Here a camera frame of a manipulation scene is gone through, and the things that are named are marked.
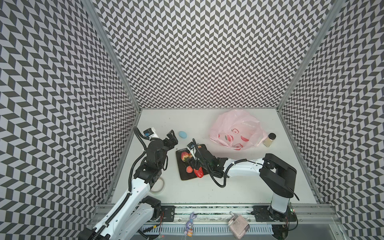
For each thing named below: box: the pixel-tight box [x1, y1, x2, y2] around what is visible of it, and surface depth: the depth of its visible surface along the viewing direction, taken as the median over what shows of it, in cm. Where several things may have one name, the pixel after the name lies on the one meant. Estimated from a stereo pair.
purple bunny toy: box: [184, 212, 197, 237], surface depth 69 cm
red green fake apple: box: [180, 151, 193, 162], surface depth 89 cm
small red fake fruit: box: [186, 165, 193, 174], surface depth 86 cm
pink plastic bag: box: [209, 109, 268, 151], surface depth 95 cm
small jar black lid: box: [262, 132, 277, 148], surface depth 93 cm
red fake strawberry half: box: [193, 166, 204, 178], surface depth 84 cm
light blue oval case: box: [178, 131, 188, 139], surface depth 104 cm
